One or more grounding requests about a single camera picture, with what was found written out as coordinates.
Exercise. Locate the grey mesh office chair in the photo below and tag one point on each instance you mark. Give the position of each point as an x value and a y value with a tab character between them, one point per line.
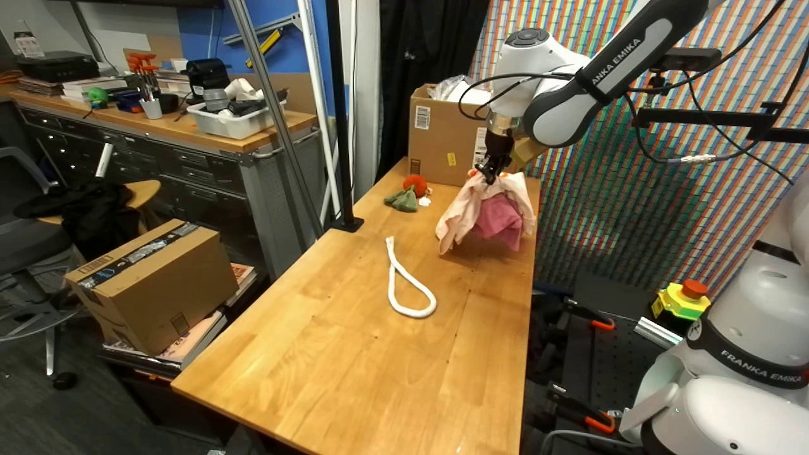
29	253

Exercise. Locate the cardboard box with shipping label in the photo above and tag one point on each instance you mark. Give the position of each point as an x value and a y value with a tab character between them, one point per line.
437	139

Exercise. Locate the black camera stand pole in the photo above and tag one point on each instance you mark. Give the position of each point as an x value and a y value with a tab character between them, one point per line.
340	127

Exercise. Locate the black case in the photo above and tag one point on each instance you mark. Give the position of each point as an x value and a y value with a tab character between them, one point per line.
57	65

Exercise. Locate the yellow red emergency stop button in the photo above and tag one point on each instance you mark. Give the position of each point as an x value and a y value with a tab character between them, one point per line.
680	301

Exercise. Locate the black curtain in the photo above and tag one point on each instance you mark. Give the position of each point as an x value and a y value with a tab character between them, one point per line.
421	41

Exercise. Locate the multicolour patterned backdrop panel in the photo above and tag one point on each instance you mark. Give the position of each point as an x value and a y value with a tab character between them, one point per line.
623	218

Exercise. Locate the white plastic bin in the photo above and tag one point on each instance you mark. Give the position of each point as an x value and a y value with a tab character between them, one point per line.
228	121

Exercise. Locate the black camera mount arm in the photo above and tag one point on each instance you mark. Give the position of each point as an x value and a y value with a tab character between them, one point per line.
715	117

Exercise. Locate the wooden top workbench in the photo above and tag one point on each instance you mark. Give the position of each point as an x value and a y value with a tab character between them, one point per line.
168	164

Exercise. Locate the wooden stool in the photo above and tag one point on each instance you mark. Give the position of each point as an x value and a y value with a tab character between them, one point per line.
142	192

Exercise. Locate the white packing material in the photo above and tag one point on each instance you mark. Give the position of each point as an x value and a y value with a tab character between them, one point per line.
458	88

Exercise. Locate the black bar camera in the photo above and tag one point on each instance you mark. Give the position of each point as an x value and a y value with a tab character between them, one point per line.
695	59

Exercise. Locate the peach shirt with orange print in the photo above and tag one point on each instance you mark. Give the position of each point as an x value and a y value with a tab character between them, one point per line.
458	218

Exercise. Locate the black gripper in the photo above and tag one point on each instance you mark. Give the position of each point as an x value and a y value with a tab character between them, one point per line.
499	145

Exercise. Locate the cardboard box with black tape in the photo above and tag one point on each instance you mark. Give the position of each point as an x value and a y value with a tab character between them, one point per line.
153	282

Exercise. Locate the black jacket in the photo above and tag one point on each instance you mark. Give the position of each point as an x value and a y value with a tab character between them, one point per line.
92	218

